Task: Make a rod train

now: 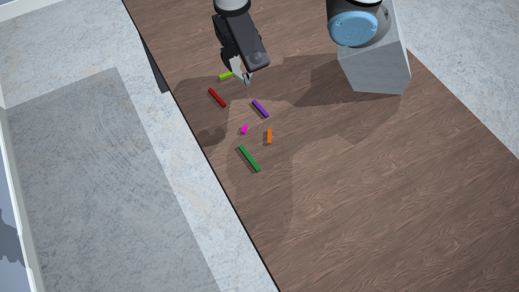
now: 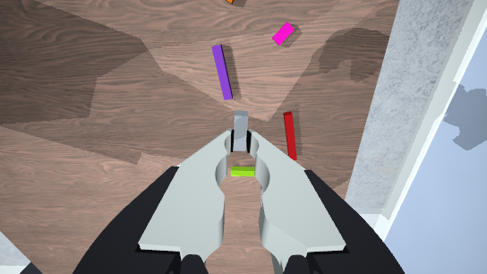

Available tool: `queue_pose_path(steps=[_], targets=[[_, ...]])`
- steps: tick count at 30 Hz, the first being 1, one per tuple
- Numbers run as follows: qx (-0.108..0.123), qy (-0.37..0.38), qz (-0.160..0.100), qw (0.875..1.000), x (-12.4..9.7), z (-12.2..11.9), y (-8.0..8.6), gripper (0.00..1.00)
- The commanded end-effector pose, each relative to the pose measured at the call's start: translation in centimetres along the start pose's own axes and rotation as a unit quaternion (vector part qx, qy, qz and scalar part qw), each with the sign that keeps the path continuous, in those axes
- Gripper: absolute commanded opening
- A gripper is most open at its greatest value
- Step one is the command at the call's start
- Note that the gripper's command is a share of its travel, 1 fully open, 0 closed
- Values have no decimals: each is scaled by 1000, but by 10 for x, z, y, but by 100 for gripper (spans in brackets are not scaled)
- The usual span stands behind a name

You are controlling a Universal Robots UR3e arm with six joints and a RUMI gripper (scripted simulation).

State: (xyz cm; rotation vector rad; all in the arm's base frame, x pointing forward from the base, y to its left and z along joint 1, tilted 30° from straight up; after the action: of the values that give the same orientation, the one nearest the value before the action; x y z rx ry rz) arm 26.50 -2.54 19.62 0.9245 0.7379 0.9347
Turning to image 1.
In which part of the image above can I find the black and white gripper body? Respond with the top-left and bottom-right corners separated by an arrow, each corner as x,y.
212,0 -> 251,57

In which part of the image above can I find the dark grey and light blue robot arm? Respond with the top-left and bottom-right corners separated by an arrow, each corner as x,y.
215,0 -> 392,73

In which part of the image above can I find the purple rod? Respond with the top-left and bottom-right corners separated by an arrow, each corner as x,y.
252,100 -> 269,118

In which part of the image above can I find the grey rod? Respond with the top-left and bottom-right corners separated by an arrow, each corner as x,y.
243,75 -> 250,87

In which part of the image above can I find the red rod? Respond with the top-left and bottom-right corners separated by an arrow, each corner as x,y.
208,88 -> 226,108

